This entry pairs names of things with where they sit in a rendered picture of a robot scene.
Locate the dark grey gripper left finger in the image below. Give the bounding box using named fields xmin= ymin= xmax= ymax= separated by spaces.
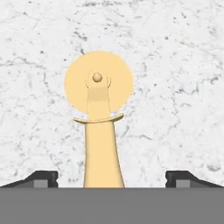
xmin=0 ymin=170 xmax=60 ymax=189

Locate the yellow pizza cutter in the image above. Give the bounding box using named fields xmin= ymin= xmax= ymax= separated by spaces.
xmin=64 ymin=50 xmax=135 ymax=189

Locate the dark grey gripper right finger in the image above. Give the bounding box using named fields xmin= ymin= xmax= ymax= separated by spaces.
xmin=164 ymin=170 xmax=224 ymax=189

